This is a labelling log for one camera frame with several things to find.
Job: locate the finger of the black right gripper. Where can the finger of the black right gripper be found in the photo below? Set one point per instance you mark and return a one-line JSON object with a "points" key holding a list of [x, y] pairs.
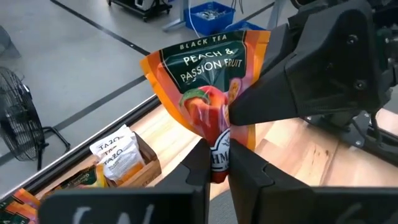
{"points": [[326, 62], [280, 46]]}

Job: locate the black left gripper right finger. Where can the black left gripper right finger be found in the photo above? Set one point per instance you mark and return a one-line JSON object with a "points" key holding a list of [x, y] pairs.
{"points": [[311, 207]]}

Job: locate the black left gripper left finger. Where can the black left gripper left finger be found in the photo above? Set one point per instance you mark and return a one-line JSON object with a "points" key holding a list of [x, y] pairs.
{"points": [[124, 208]]}

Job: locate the white orange Tazo tea packet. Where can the white orange Tazo tea packet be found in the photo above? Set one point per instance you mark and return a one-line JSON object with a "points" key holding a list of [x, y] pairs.
{"points": [[115, 135], [124, 161], [107, 150]]}

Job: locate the wooden tea box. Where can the wooden tea box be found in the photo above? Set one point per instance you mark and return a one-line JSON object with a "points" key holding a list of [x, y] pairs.
{"points": [[146, 174]]}

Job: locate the blue plastic bin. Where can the blue plastic bin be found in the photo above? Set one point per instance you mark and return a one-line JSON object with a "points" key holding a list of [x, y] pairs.
{"points": [[239, 26]]}

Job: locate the blue bin with scrap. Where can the blue bin with scrap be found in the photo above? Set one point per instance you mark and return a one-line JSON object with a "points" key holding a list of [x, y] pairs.
{"points": [[214, 26]]}

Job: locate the round grey woven placemat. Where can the round grey woven placemat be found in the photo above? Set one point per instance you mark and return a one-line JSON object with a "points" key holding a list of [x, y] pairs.
{"points": [[219, 213]]}

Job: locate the grey table leg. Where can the grey table leg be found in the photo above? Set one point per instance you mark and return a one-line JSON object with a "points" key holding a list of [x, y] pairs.
{"points": [[180, 18]]}

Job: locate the black floor fan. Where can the black floor fan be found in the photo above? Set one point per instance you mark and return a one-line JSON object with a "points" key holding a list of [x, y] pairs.
{"points": [[18, 124]]}

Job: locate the black wheeled cart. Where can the black wheeled cart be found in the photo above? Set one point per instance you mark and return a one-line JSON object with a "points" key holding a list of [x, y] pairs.
{"points": [[140, 7]]}

